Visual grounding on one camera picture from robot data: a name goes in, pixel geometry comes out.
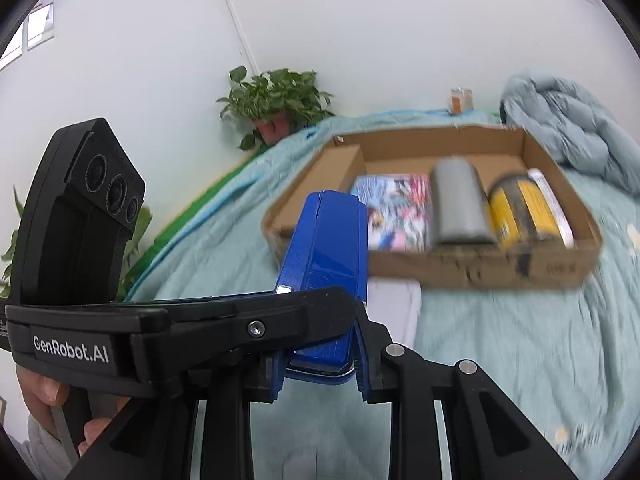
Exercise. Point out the green mat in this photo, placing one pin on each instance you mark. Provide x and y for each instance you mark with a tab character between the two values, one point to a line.
190	210

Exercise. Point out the white wall conduit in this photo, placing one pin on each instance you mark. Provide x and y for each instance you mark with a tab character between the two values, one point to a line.
235	15

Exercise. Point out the light blue bed sheet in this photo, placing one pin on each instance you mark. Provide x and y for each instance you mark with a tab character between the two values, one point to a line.
500	360

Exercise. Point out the person's left forearm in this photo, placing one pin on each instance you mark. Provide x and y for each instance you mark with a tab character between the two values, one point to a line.
35	452

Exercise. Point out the colourful board game box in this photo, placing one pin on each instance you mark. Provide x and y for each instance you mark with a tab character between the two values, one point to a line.
400	210

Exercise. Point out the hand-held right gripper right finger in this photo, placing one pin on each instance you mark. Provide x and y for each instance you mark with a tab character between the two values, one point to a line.
362	375

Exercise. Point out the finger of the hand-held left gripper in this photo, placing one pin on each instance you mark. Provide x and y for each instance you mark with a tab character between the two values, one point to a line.
225	327

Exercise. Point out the person's left hand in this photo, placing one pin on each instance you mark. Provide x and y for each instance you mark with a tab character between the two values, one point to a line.
42	392

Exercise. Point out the window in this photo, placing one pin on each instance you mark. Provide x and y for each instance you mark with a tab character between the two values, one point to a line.
30	35

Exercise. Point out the brown cardboard box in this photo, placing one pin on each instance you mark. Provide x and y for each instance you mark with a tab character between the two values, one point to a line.
450	270

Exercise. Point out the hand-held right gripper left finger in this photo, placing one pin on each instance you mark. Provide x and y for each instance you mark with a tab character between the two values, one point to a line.
274	375

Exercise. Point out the grey rounded case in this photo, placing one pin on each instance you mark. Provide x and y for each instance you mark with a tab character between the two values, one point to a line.
457	200

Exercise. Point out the leafy green plant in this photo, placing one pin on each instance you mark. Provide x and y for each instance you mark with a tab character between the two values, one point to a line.
140	240

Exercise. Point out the white flat box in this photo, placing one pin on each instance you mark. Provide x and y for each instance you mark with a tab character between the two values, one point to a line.
395	310

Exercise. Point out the orange jar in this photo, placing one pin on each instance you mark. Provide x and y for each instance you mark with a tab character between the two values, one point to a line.
461	100

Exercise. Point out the potted green plant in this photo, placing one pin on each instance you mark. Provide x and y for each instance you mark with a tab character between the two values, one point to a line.
275	95

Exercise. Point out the blue stapler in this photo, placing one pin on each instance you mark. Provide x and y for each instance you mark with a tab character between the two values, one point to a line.
325	240

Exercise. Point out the light blue folded quilt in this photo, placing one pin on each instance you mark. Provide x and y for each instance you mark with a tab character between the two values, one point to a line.
565	115

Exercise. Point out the yellow canister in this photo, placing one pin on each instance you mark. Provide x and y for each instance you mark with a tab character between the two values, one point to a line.
522	210

